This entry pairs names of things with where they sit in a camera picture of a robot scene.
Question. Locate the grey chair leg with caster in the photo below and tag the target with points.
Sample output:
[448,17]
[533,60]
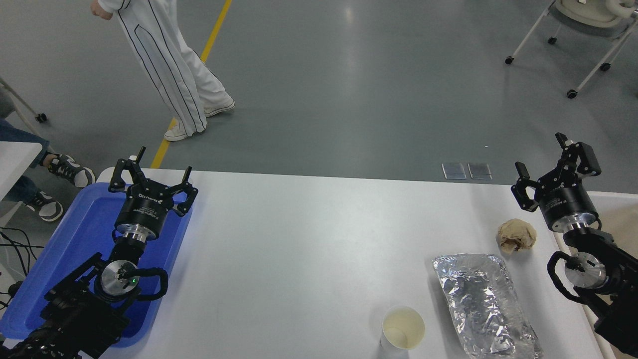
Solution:
[41,117]

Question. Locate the metal floor plate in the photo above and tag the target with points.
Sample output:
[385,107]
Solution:
[453,171]
[480,171]

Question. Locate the crumpled silver foil tray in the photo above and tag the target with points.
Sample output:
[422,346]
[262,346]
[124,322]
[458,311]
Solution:
[478,294]

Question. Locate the crumpled tan paper ball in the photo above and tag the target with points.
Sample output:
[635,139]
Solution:
[516,234]

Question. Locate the seated person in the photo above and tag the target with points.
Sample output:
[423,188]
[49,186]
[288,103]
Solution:
[70,169]

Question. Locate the standing person's right hand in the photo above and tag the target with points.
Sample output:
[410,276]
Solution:
[102,11]

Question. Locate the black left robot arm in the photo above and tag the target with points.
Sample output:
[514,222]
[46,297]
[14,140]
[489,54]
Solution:
[75,319]

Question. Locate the white-framed rolling chair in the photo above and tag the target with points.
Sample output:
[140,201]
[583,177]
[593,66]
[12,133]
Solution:
[588,15]

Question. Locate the small white side table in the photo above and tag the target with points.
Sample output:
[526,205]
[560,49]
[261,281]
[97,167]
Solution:
[15,159]

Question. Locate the standing person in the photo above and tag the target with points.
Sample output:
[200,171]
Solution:
[169,75]

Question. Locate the large pale bin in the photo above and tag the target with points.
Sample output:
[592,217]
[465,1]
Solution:
[623,219]

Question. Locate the blue plastic tray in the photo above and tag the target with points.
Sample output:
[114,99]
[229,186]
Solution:
[75,234]

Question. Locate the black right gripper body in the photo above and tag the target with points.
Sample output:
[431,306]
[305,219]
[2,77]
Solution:
[568,202]

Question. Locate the white paper cup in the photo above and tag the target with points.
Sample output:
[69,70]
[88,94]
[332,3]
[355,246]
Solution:
[403,326]

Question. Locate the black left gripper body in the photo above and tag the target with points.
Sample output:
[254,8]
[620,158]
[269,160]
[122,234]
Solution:
[144,209]

